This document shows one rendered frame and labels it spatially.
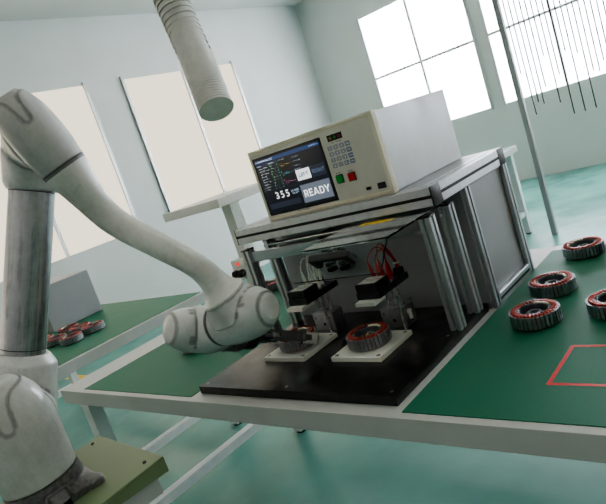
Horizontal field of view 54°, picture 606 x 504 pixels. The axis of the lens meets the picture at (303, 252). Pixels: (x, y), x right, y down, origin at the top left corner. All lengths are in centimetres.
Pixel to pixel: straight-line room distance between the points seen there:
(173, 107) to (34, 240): 594
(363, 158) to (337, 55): 769
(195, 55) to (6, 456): 199
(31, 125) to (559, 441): 112
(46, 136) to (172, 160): 582
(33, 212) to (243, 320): 55
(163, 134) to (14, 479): 605
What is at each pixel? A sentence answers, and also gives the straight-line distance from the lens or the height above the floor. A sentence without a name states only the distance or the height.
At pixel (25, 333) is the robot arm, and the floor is 109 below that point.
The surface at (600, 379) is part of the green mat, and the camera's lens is 117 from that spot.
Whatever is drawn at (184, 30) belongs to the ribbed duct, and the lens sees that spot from 291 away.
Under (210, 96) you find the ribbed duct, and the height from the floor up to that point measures 162.
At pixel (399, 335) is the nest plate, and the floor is 78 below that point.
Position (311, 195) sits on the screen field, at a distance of 159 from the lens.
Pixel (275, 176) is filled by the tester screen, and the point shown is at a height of 123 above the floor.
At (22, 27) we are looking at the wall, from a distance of 674.
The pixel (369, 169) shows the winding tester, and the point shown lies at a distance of 146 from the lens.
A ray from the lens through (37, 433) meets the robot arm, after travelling 131.
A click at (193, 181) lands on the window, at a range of 721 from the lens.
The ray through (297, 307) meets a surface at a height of 88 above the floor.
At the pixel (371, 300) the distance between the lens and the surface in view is 147.
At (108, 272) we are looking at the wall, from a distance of 642.
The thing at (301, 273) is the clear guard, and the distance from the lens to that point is 132.
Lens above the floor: 129
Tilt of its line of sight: 10 degrees down
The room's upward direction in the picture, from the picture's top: 19 degrees counter-clockwise
